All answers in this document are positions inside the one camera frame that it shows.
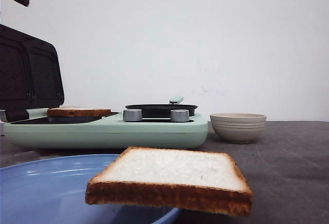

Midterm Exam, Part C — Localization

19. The black frying pan green handle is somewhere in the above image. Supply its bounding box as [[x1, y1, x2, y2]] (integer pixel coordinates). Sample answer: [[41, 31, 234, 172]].
[[125, 96, 198, 118]]

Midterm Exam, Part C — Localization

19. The beige ribbed bowl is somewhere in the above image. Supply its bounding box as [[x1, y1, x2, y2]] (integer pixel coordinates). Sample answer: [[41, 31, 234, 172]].
[[210, 113, 267, 143]]

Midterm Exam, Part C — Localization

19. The silver control knob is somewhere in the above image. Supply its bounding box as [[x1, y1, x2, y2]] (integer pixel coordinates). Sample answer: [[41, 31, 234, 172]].
[[123, 109, 143, 122], [170, 109, 190, 123]]

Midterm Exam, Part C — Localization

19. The white bread slice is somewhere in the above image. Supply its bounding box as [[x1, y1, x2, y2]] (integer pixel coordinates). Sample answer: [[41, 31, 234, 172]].
[[85, 147, 252, 217], [47, 106, 112, 117]]

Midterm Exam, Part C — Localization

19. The breakfast maker hinged lid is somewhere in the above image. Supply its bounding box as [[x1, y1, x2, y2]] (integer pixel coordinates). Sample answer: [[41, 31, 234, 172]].
[[1, 25, 64, 122]]

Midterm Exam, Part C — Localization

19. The blue plastic plate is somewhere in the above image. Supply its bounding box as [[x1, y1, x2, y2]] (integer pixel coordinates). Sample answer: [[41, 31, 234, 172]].
[[1, 154, 180, 223]]

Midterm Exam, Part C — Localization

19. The left silver control knob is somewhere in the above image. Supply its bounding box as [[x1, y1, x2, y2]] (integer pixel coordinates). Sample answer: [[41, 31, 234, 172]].
[[123, 109, 143, 122]]

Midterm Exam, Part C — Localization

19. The right silver control knob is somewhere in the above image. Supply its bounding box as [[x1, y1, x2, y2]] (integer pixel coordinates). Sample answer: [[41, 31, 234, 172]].
[[170, 109, 190, 123]]

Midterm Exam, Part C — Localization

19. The mint green breakfast maker base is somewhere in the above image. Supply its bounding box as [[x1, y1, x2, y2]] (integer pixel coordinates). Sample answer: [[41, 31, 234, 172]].
[[2, 109, 208, 149]]

